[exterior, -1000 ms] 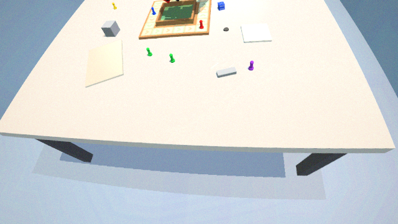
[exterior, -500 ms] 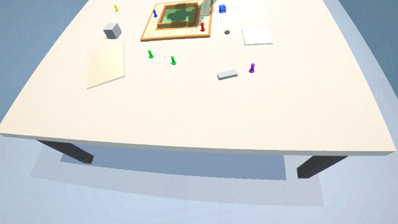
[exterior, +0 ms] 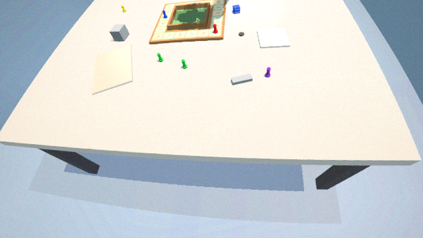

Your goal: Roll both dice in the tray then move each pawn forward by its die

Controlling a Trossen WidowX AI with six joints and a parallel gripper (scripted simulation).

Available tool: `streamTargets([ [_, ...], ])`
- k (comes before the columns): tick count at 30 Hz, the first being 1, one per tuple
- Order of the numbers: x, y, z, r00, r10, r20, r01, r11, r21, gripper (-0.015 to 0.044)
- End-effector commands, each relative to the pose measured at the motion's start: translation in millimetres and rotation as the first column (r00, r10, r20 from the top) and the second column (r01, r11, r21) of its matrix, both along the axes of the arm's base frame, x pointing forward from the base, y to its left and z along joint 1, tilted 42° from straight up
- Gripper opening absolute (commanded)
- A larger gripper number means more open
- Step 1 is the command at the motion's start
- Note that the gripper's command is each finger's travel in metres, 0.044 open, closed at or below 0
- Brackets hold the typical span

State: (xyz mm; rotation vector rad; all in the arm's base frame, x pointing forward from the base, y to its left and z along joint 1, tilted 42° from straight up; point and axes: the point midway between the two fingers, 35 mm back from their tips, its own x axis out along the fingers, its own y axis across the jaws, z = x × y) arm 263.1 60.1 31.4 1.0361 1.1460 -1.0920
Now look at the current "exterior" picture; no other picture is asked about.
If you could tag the grey rectangular block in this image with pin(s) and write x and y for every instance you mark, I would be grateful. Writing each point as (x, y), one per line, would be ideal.
(241, 79)

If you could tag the green pawn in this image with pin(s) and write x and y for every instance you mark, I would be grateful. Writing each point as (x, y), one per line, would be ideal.
(184, 64)
(160, 58)

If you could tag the grey cube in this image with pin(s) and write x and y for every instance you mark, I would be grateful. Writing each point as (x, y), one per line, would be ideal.
(119, 32)

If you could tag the blue die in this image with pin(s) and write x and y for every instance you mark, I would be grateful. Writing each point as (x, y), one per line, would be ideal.
(236, 9)

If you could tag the purple pawn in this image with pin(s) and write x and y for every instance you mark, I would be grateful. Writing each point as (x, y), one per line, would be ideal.
(267, 74)

